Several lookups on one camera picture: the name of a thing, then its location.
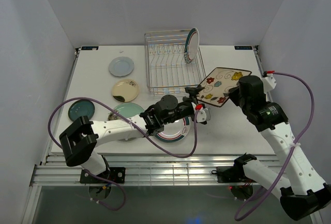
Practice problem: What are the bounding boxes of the square floral plate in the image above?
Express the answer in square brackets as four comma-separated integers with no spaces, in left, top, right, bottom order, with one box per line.
[197,67,252,108]

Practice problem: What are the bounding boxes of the white plate teal rim back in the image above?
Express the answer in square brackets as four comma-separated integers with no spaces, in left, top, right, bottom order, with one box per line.
[184,28,200,64]

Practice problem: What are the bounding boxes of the white plate teal rim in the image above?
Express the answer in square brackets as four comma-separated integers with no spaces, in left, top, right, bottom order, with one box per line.
[155,117,191,143]
[184,28,200,64]

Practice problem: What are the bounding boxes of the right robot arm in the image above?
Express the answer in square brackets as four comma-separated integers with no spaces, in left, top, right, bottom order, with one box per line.
[229,73,330,221]

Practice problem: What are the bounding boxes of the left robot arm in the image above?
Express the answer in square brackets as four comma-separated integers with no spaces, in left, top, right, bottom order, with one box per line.
[59,86,210,183]

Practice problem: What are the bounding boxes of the white plate teal rim front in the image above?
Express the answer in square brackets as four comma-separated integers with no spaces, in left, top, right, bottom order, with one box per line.
[155,117,191,143]

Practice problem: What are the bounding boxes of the mint green flower plate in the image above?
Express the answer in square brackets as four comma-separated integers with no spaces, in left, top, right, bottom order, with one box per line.
[107,102,144,142]

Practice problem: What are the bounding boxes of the cream plate with flowers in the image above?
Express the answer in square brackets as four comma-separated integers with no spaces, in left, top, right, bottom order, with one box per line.
[111,79,140,102]

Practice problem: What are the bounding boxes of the dark label sticker right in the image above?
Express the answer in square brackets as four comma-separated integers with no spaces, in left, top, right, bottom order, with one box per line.
[234,46,253,50]

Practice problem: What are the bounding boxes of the dark label sticker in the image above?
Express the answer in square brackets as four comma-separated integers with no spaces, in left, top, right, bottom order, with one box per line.
[81,46,99,51]
[234,46,253,50]

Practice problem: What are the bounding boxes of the light blue scalloped plate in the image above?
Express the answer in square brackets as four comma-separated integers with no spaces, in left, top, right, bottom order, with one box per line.
[108,56,134,77]

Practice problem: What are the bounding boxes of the dark teal saucer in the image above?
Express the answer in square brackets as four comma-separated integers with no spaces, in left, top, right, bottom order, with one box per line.
[68,100,95,121]

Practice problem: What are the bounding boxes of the dark label sticker left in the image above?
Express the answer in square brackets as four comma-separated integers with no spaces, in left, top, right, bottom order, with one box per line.
[81,46,99,51]

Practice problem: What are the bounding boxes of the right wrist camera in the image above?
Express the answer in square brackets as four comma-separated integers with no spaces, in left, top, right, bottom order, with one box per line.
[261,70,277,93]

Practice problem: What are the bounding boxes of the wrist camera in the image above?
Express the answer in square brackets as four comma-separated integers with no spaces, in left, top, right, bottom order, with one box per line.
[261,70,277,93]
[194,104,211,125]

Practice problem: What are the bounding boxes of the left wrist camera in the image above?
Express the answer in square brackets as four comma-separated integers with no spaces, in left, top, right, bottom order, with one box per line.
[194,104,211,125]

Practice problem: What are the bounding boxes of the metal wire dish rack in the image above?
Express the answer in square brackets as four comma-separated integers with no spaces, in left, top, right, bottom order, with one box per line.
[144,29,206,96]

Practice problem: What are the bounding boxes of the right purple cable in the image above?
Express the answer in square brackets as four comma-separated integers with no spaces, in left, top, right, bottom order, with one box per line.
[234,70,315,221]

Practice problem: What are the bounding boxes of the purple cable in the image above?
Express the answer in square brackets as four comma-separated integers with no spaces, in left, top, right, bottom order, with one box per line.
[234,70,315,221]
[48,97,200,211]

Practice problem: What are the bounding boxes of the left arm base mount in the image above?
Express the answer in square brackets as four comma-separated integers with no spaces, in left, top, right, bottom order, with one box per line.
[79,167,126,184]

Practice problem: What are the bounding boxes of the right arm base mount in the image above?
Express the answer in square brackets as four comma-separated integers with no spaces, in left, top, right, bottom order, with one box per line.
[211,166,255,183]

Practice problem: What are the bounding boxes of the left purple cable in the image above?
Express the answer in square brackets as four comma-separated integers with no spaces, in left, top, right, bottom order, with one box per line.
[48,97,200,211]

